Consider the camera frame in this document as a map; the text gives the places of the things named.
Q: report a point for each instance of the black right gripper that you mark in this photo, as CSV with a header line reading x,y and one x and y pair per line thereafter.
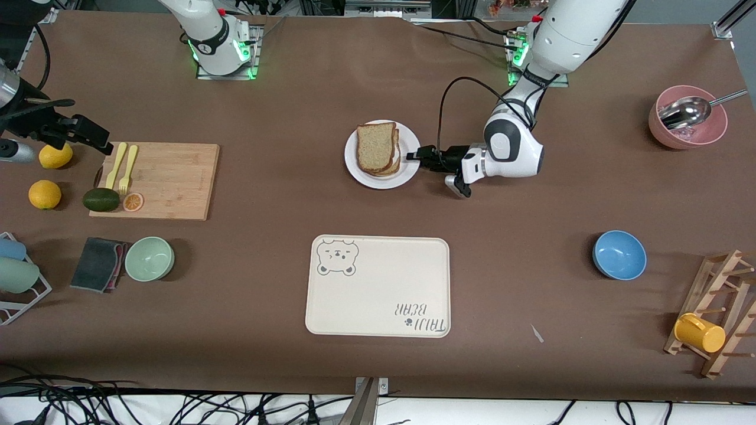
x,y
42,125

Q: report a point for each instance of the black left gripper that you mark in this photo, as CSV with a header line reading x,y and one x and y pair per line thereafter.
x,y
450,159

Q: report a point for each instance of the bread slice with seeds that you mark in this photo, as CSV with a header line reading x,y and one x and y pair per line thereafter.
x,y
375,147

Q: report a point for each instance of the white round plate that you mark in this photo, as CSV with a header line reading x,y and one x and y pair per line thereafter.
x,y
354,165

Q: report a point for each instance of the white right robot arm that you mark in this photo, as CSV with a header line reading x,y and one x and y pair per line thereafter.
x,y
207,35

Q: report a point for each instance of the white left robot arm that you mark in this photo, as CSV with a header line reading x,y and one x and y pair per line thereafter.
x,y
511,147

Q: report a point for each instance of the plain bread slice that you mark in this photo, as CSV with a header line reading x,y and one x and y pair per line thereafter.
x,y
396,168

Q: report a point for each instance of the yellow plastic knife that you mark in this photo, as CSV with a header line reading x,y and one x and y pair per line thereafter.
x,y
116,165

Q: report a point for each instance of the yellow lemon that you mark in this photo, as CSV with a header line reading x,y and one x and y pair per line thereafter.
x,y
45,194
56,158

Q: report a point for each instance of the yellow plastic fork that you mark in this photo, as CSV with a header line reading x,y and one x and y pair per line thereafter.
x,y
129,168

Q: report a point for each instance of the dark green avocado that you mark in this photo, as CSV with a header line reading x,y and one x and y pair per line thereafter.
x,y
101,199

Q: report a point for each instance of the toy orange slice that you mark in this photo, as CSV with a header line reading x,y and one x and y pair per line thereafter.
x,y
133,202

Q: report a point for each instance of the wooden cutting board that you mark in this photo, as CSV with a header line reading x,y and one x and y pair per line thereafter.
x,y
177,177

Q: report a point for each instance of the folded dark grey cloth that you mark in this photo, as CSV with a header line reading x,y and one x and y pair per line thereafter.
x,y
94,264

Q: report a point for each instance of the pale green bowl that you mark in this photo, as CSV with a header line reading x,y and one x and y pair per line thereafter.
x,y
149,258

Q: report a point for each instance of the light blue cup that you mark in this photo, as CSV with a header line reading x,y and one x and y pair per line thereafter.
x,y
10,249

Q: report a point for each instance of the cream bear print tray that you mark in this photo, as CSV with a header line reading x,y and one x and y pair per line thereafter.
x,y
378,295

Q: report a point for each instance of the pale green cup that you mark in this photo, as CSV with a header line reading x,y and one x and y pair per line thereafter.
x,y
18,275

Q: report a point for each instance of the small white paper scrap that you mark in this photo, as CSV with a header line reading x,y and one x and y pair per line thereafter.
x,y
537,334

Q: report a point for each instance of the blue bowl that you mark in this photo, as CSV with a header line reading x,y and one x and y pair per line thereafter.
x,y
619,255

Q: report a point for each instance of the metal ladle spoon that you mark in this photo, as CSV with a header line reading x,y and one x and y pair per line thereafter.
x,y
688,112

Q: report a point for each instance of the pink bowl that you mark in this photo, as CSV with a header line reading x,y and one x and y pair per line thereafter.
x,y
709,133

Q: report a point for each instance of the wooden mug rack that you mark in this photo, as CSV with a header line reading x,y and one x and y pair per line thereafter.
x,y
717,295

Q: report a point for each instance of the yellow mug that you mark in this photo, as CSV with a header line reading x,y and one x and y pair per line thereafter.
x,y
700,333

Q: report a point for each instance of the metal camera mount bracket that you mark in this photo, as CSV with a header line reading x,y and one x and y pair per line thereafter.
x,y
367,401

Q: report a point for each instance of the aluminium frame profile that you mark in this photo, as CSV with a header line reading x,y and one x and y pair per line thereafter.
x,y
729,23

